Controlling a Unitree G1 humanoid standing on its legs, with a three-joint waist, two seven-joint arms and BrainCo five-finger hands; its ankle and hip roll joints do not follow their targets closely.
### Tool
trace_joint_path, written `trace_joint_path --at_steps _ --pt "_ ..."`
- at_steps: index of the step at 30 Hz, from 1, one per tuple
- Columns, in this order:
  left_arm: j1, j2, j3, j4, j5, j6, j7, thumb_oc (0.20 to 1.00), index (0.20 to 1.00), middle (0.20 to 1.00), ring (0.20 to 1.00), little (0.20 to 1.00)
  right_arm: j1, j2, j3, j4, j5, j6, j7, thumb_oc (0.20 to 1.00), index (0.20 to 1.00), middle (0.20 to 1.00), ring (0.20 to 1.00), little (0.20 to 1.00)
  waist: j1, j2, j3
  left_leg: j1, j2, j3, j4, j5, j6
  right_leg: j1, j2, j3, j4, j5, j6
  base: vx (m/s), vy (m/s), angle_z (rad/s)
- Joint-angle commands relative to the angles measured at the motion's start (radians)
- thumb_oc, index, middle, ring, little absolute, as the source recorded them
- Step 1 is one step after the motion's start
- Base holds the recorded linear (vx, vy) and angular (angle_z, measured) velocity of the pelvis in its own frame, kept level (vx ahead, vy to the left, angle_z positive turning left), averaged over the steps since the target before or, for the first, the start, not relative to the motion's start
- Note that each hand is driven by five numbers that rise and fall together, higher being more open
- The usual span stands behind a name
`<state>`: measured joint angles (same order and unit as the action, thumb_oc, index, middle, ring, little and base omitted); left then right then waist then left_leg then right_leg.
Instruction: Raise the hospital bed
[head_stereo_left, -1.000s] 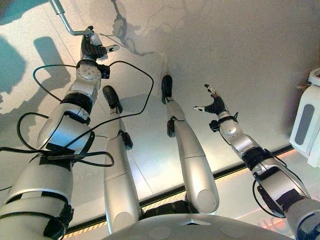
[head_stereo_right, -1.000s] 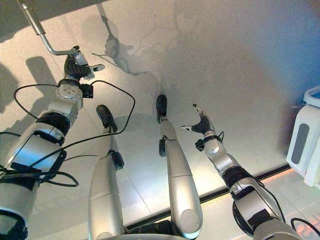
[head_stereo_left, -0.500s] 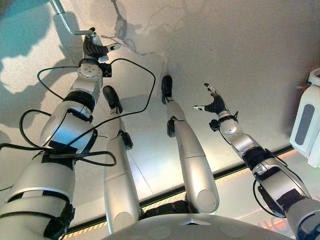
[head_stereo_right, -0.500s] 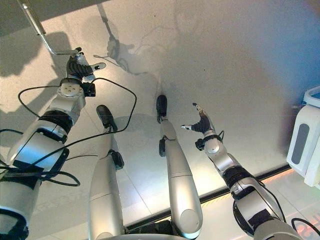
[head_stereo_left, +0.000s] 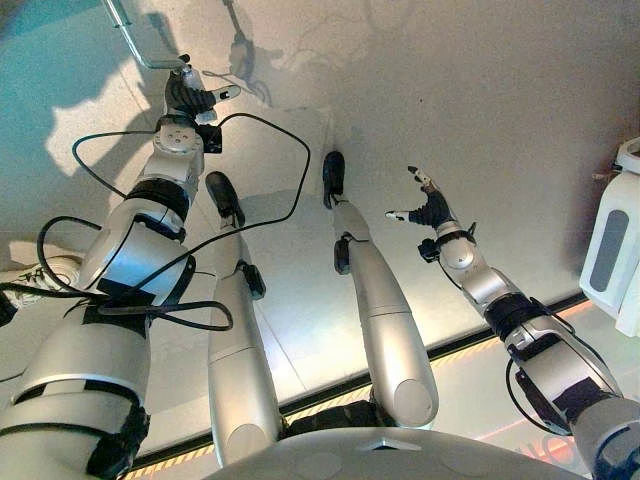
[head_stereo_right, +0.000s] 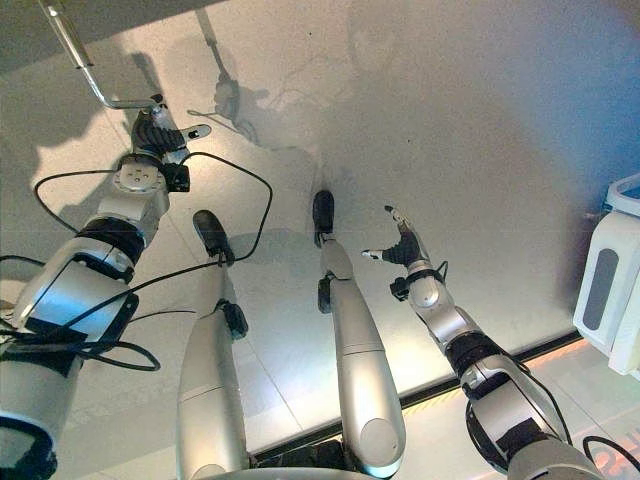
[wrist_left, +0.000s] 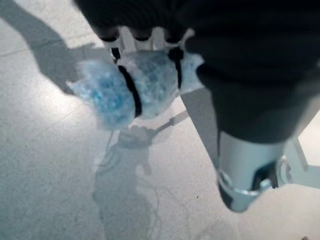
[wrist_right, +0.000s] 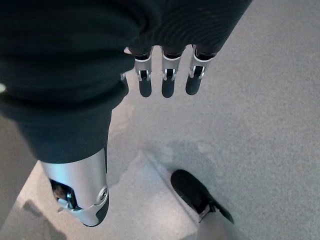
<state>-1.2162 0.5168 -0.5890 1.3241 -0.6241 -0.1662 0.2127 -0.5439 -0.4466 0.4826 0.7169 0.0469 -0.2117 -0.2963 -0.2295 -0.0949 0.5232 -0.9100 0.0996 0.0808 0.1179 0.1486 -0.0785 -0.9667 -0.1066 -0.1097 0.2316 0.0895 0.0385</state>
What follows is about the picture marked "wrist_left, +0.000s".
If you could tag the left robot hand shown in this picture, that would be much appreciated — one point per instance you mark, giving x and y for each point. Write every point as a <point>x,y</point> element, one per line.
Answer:
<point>245,62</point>

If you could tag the white hospital bed frame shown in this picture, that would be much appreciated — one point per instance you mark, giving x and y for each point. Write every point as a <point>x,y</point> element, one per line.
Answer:
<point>298,152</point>

